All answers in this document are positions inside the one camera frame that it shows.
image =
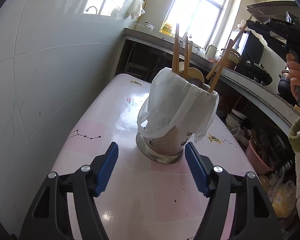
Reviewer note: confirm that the brown clay pot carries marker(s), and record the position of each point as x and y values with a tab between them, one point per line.
233	59

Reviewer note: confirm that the pink floral tablecloth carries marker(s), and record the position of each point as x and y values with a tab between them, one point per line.
143	199

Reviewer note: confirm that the glass pot lid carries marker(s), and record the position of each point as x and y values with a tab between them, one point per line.
144	27

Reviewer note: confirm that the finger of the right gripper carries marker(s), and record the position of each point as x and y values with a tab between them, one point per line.
258	27

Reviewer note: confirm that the cream ceramic spoon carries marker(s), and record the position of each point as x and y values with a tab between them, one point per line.
192	72

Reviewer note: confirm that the bamboo chopstick three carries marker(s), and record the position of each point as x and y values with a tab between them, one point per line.
220	65

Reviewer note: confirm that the stack of white bowls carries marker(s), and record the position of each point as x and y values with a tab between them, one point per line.
234	119

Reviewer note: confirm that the sink faucet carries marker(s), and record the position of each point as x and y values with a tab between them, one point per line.
184	39

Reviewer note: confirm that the single bamboo chopstick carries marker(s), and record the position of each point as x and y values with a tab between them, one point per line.
186	58

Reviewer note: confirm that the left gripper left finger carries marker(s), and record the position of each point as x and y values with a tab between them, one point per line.
48	216

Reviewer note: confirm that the hanging white plastic bag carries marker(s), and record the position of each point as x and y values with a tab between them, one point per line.
132	9

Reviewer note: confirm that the pink plastic basin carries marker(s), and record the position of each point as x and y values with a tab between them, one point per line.
258	164

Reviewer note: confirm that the bamboo chopstick one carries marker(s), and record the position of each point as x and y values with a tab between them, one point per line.
175	61

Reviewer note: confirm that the bamboo chopstick four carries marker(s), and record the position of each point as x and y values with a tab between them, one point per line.
212	71

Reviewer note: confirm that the yellow detergent bottle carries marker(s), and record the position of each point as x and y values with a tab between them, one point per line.
167	29

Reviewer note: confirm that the person right hand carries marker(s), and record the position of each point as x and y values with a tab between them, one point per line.
294	74

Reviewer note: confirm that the steel utensil holder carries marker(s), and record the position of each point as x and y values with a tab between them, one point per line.
167	149

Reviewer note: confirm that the black wok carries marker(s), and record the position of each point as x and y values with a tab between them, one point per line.
257	73

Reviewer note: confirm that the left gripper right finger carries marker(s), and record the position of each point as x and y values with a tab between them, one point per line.
254	216

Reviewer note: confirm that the black stock pot with lid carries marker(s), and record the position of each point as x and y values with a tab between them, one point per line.
284	88

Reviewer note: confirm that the white plastic bag liner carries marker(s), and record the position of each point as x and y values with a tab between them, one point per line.
174	102

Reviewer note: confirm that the black induction appliance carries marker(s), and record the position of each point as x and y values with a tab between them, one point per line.
250	49

